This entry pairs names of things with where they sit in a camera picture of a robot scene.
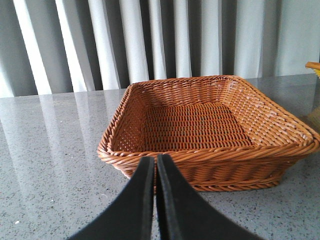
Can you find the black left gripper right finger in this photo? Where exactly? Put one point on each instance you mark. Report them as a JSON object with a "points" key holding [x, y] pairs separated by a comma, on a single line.
{"points": [[184, 215]]}

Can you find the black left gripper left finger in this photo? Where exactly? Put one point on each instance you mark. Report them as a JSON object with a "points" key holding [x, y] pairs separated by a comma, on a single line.
{"points": [[129, 216]]}

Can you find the brown wicker basket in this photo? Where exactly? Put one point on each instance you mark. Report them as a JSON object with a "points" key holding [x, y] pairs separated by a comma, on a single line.
{"points": [[222, 132]]}

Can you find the grey pleated curtain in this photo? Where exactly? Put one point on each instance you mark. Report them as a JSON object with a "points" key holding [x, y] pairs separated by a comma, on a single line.
{"points": [[60, 46]]}

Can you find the yellow woven basket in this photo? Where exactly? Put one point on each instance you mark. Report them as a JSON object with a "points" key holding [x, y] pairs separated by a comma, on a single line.
{"points": [[315, 66]]}

